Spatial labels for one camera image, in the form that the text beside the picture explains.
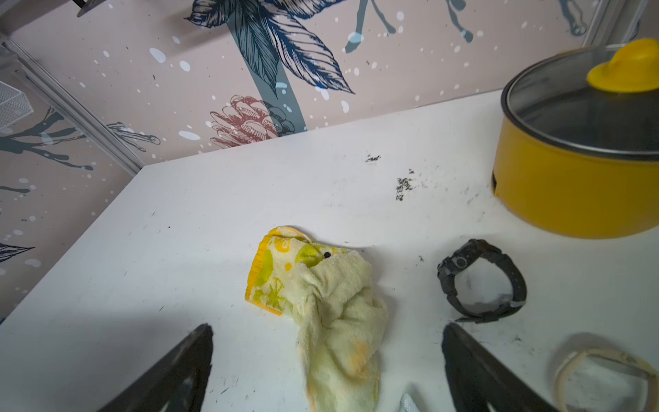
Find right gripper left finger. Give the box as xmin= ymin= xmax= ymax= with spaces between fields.
xmin=101 ymin=324 xmax=214 ymax=411

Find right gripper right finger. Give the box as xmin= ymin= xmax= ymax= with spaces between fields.
xmin=442 ymin=323 xmax=555 ymax=412

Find black digital watch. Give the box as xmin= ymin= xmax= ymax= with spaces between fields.
xmin=437 ymin=239 xmax=528 ymax=324

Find yellow green frog towel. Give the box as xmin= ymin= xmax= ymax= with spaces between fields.
xmin=245 ymin=227 xmax=388 ymax=411

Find cream strap analog watch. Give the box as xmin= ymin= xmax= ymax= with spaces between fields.
xmin=550 ymin=346 xmax=658 ymax=411

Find yellow pot with glass lid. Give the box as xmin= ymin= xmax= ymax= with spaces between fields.
xmin=491 ymin=39 xmax=658 ymax=239

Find white mesh wall shelf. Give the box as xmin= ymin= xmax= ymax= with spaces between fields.
xmin=0 ymin=82 xmax=34 ymax=129

